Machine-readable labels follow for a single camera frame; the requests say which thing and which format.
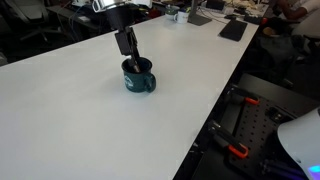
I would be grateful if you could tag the person forearm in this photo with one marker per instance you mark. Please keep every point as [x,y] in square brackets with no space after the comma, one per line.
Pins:
[296,10]

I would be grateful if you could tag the dark green mug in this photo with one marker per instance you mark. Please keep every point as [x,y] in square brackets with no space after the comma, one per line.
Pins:
[136,83]

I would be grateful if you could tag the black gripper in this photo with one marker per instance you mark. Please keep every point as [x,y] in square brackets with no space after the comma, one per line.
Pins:
[120,18]

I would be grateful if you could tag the black computer mouse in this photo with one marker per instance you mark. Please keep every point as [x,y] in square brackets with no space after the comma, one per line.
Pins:
[230,16]

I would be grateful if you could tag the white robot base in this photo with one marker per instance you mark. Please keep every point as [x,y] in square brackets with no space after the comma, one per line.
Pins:
[300,140]

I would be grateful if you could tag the red object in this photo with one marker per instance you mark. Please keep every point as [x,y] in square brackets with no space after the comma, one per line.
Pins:
[154,13]

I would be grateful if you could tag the dark office chair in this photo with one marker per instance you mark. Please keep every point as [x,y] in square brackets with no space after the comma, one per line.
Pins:
[283,46]

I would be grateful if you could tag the black box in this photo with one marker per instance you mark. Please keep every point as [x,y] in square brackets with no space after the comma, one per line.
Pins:
[215,4]

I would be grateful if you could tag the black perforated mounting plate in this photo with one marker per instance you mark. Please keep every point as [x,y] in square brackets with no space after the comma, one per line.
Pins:
[256,133]

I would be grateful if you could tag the black flat pad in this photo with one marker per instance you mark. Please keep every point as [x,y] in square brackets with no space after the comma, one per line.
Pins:
[233,30]

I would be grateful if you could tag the black connector block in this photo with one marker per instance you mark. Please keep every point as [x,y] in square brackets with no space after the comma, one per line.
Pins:
[278,115]

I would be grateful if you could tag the green and white mug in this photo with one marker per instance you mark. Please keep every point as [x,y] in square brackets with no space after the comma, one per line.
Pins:
[170,12]

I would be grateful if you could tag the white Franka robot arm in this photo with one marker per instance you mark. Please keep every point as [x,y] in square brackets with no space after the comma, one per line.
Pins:
[111,4]

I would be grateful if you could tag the black orange clamp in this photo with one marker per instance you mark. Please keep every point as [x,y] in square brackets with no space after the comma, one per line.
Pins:
[241,96]
[230,141]

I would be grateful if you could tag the grey monitor stand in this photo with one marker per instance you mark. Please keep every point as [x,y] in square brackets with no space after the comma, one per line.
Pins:
[198,18]

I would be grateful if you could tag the grey office chair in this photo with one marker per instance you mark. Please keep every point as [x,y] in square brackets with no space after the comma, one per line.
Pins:
[28,13]

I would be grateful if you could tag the black case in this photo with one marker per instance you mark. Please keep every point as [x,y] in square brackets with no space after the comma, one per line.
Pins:
[253,19]

